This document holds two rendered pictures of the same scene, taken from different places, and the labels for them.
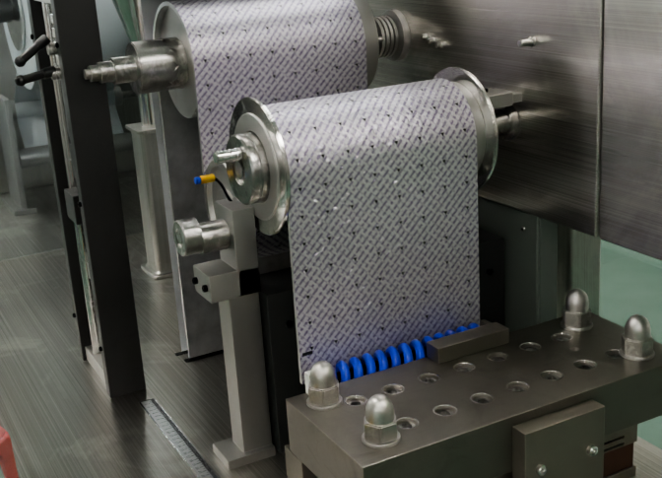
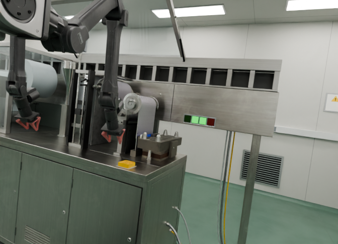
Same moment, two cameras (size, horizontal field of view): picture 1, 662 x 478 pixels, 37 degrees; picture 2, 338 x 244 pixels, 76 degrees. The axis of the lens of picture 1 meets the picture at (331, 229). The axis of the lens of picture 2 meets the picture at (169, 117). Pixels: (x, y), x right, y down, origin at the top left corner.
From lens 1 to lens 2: 0.90 m
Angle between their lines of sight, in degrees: 42
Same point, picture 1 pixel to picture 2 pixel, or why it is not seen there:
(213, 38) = not seen: hidden behind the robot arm
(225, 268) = (123, 119)
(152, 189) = (66, 117)
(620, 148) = (175, 108)
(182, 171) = (96, 108)
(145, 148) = (67, 108)
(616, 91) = (175, 101)
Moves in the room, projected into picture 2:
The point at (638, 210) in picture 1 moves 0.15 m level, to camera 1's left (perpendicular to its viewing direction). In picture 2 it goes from (177, 116) to (162, 115)
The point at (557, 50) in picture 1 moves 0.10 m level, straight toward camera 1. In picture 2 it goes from (165, 95) to (170, 95)
